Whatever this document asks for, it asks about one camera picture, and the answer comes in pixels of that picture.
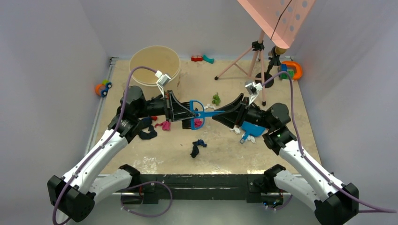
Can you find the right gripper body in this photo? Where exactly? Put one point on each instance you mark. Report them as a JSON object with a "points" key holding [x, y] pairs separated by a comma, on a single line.
{"points": [[255, 115]]}

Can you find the black twisted paper scrap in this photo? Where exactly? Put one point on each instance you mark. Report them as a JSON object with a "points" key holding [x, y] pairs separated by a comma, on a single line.
{"points": [[195, 150]]}

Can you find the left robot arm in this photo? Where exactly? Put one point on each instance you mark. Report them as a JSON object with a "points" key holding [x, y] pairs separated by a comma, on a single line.
{"points": [[76, 192]]}

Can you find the green blue toy blocks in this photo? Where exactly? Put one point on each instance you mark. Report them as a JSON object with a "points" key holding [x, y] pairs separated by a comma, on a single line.
{"points": [[284, 74]]}

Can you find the blue hand brush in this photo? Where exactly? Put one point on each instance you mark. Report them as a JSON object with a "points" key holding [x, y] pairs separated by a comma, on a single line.
{"points": [[198, 115]]}

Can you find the long black paper strip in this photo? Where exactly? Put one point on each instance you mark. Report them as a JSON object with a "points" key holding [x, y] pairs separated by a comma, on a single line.
{"points": [[147, 132]]}

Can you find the large pink paper ball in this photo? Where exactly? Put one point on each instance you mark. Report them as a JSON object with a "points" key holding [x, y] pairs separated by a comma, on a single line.
{"points": [[198, 123]]}

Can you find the blue scrap on brush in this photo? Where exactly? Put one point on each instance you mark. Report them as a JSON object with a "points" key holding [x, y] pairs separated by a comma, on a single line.
{"points": [[200, 142]]}

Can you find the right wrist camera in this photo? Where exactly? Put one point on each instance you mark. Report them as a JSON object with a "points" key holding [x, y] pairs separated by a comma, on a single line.
{"points": [[253, 89]]}

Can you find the white scrap left of dustpan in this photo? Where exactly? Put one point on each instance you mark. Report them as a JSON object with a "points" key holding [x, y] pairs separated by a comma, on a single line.
{"points": [[236, 130]]}

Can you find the blue dustpan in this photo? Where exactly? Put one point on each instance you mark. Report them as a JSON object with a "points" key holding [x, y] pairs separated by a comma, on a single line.
{"points": [[252, 129]]}

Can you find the black microphone stand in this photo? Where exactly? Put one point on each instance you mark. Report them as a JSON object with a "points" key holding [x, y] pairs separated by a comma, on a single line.
{"points": [[274, 60]]}

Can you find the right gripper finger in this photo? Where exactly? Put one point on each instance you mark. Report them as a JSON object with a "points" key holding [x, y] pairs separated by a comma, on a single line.
{"points": [[234, 104], [229, 119]]}

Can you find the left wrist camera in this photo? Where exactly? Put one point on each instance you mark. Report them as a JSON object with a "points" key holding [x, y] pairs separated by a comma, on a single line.
{"points": [[162, 81]]}

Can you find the beige plastic bucket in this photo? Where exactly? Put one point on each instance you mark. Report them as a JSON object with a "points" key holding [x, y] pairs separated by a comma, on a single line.
{"points": [[159, 58]]}

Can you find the orange wheeled toy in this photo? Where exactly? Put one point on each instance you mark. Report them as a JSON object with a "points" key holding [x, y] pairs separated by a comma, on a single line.
{"points": [[103, 88]]}

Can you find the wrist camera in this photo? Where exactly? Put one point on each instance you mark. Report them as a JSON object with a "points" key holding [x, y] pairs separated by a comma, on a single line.
{"points": [[253, 89], [162, 81]]}

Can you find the white scrap near dustpan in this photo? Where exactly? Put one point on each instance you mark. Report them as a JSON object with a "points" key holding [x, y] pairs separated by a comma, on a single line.
{"points": [[246, 137]]}

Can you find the green paper scrap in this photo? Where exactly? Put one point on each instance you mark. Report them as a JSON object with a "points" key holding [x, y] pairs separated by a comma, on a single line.
{"points": [[216, 99]]}

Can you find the red toy block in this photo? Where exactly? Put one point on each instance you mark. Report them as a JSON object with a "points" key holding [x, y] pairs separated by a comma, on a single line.
{"points": [[196, 58]]}

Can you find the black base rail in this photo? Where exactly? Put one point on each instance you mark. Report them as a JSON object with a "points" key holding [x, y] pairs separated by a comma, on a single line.
{"points": [[251, 188]]}

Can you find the orange ring toy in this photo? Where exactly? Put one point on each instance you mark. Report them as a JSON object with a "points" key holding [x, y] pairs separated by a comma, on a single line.
{"points": [[293, 68]]}

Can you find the pink music stand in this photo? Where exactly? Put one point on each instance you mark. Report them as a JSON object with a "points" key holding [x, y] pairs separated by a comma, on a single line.
{"points": [[279, 22]]}

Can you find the white paper scrap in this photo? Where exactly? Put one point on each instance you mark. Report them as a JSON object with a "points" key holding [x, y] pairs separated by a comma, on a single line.
{"points": [[210, 106]]}

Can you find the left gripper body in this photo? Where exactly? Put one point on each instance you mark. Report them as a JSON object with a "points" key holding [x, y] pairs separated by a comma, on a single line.
{"points": [[159, 107]]}

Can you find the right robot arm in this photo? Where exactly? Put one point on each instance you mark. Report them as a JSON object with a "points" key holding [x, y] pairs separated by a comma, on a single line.
{"points": [[329, 198]]}

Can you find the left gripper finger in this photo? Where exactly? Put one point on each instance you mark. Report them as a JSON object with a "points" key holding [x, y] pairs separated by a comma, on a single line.
{"points": [[176, 106], [182, 115]]}

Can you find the small pink paper scrap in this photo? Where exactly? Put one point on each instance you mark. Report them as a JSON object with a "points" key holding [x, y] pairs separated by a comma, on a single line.
{"points": [[164, 125]]}

